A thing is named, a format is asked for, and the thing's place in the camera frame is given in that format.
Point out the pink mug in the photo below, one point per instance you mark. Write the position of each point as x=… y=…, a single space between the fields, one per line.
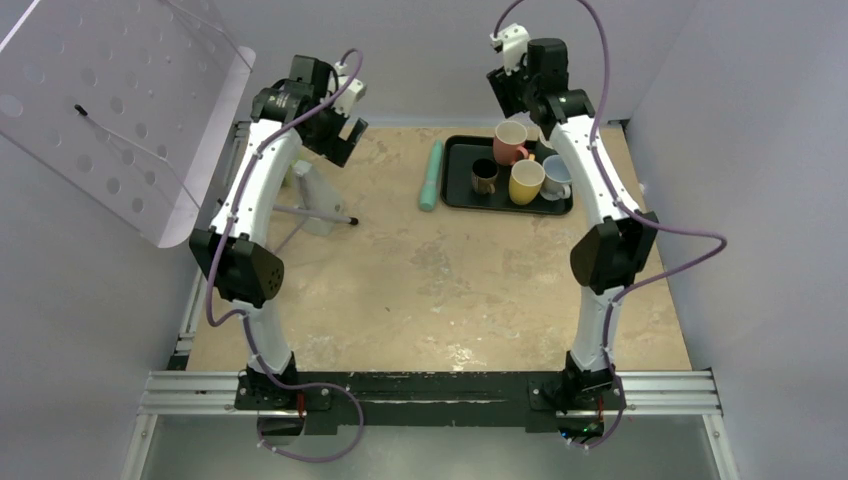
x=509 y=143

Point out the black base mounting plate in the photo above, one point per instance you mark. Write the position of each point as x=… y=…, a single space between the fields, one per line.
x=322 y=402

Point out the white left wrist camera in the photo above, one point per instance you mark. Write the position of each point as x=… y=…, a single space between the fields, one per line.
x=352 y=90

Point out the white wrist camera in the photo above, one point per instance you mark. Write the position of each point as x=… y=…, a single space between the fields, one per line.
x=352 y=90
x=512 y=43

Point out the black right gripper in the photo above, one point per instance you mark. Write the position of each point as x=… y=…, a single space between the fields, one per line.
x=501 y=84

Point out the black plastic tray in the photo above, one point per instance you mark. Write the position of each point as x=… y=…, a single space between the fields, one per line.
x=460 y=153

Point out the small camera tripod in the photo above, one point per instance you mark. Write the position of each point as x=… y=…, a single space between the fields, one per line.
x=307 y=214

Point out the grey-blue mug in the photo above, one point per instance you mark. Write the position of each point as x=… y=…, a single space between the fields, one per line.
x=558 y=180

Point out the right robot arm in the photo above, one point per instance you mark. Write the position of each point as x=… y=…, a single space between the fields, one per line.
x=616 y=247

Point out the dark teal hexagonal mug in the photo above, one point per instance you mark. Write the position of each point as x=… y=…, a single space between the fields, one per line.
x=543 y=149

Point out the yellow mug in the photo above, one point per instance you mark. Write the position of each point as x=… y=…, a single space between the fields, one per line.
x=525 y=182

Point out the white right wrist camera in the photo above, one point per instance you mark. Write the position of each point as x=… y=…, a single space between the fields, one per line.
x=512 y=43

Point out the clear perforated acrylic panel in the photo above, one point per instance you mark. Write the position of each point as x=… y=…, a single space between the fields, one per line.
x=131 y=101

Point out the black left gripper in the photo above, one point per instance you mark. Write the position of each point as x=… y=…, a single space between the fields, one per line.
x=335 y=148

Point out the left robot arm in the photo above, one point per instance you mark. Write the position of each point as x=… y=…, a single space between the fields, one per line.
x=306 y=110

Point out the brown mug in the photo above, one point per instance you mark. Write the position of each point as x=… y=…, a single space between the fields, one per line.
x=484 y=176

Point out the aluminium frame rail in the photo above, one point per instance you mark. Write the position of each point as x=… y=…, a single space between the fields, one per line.
x=431 y=345

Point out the light green mug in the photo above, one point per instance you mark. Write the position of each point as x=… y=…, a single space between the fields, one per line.
x=290 y=175

